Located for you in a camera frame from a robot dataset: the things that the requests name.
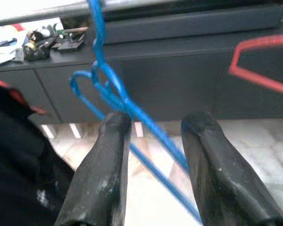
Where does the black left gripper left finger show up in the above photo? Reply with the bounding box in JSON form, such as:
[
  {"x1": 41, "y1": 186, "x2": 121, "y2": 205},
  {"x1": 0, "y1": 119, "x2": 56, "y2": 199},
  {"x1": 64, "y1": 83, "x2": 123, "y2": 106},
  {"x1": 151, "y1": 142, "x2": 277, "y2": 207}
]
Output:
[{"x1": 53, "y1": 112, "x2": 133, "y2": 226}]

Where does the white paper stack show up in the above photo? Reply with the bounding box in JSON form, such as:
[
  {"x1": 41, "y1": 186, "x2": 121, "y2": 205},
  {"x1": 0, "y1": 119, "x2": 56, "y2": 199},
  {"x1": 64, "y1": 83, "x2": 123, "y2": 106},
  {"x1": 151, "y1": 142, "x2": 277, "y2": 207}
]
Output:
[{"x1": 0, "y1": 23, "x2": 29, "y2": 69}]

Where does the black television console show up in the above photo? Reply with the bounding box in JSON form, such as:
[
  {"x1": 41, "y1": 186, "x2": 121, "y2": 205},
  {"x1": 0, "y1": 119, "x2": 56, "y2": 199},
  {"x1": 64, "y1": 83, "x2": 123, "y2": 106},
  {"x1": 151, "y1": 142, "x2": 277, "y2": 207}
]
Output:
[{"x1": 0, "y1": 30, "x2": 283, "y2": 124}]

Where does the flat black box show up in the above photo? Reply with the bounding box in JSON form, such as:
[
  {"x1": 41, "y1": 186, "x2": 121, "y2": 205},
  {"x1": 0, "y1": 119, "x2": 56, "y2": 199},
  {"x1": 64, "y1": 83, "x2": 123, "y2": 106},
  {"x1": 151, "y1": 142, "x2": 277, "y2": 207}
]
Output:
[{"x1": 58, "y1": 39, "x2": 85, "y2": 53}]

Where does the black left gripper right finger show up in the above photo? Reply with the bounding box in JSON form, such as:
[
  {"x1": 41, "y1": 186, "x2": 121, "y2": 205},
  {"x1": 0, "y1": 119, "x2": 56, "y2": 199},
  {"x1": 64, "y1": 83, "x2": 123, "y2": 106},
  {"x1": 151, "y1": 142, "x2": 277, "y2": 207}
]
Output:
[{"x1": 180, "y1": 110, "x2": 283, "y2": 226}]

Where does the black shirt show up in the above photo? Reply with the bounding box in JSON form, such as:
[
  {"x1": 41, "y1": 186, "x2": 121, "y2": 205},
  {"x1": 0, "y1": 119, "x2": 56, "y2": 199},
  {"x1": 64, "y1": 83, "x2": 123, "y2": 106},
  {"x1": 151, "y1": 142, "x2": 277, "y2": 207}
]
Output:
[{"x1": 0, "y1": 76, "x2": 76, "y2": 226}]

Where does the silver metal clothes rack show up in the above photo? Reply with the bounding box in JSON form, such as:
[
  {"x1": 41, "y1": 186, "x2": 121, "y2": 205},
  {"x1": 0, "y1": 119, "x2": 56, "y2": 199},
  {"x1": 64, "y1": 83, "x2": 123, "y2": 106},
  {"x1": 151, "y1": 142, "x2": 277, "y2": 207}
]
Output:
[{"x1": 0, "y1": 0, "x2": 180, "y2": 28}]

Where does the red plastic hanger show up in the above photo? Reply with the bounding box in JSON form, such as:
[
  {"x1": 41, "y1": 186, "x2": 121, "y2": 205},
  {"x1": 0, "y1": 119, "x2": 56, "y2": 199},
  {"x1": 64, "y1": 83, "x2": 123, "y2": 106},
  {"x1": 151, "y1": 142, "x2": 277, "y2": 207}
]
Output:
[{"x1": 228, "y1": 34, "x2": 283, "y2": 97}]

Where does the blue plastic hanger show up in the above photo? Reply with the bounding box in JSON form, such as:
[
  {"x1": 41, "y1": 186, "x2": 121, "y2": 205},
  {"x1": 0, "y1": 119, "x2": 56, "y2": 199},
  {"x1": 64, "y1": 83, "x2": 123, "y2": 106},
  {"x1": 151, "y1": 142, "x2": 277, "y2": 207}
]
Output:
[{"x1": 69, "y1": 0, "x2": 203, "y2": 224}]

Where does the black soundbar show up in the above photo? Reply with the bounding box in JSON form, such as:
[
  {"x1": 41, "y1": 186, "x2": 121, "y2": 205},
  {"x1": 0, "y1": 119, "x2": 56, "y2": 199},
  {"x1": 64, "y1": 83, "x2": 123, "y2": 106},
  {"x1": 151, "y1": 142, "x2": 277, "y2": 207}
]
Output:
[{"x1": 103, "y1": 4, "x2": 283, "y2": 45}]

